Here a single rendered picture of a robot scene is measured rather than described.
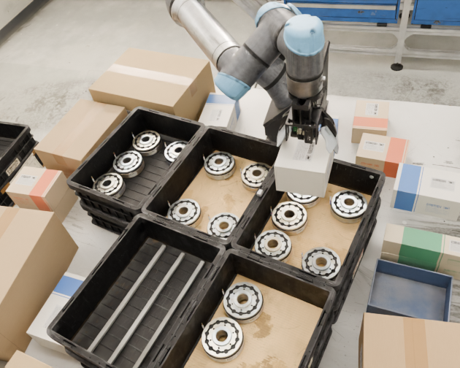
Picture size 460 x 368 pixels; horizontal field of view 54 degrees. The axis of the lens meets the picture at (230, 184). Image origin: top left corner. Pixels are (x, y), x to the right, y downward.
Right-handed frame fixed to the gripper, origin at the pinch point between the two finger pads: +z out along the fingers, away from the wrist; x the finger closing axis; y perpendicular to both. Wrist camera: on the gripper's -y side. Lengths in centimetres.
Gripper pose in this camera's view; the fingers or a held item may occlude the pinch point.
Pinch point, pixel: (307, 147)
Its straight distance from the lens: 115.5
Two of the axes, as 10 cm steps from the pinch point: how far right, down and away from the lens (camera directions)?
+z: 1.4, 6.5, 7.5
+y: -3.1, 7.5, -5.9
